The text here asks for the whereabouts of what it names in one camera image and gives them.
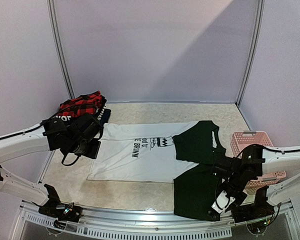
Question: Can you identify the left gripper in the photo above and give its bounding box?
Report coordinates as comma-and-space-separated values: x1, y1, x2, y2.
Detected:
68, 138, 101, 159

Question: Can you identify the white cloth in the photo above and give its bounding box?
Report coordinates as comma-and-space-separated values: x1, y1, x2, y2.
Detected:
86, 121, 221, 183

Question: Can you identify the red black plaid shirt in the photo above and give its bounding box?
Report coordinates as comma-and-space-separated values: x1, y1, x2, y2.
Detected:
55, 90, 106, 123

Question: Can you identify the dark green garment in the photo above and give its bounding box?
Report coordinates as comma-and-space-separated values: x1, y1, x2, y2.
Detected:
172, 120, 226, 222

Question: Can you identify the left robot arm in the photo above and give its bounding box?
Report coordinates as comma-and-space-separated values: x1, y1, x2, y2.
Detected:
0, 113, 104, 217

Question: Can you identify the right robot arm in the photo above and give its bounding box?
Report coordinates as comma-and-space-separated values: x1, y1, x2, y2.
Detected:
211, 144, 300, 218

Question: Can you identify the pink plastic laundry basket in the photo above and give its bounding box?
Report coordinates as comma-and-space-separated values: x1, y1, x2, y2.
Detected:
230, 131, 287, 195

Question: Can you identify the folded navy blue garment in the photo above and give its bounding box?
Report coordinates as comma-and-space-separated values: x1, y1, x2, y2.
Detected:
99, 109, 112, 126

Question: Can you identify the folded black garment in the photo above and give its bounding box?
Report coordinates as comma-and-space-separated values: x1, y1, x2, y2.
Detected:
94, 99, 107, 121

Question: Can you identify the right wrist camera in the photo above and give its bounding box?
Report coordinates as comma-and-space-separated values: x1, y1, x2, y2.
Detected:
211, 190, 236, 214

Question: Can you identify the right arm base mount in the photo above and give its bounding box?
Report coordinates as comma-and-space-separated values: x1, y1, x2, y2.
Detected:
231, 186, 275, 223

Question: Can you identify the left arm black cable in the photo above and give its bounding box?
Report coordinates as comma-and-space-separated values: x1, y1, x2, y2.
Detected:
0, 103, 102, 166

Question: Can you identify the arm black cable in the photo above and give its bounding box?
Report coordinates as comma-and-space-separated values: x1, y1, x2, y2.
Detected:
0, 103, 102, 166
214, 144, 300, 201

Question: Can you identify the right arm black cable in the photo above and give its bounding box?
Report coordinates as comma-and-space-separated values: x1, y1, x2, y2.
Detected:
214, 144, 300, 201

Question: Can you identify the aluminium front rail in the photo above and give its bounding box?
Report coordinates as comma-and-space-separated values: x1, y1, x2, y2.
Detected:
10, 201, 300, 240

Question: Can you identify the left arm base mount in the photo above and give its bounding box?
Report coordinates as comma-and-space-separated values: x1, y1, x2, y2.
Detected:
38, 183, 83, 223

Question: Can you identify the left aluminium corner post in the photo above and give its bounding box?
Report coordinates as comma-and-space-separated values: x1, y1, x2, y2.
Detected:
47, 0, 75, 99

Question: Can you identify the aluminium corner post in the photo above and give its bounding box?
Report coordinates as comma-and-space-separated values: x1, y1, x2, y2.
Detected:
235, 0, 265, 109
47, 0, 75, 99

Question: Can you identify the right aluminium corner post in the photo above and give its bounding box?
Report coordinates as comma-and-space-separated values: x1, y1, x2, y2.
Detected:
235, 0, 265, 109

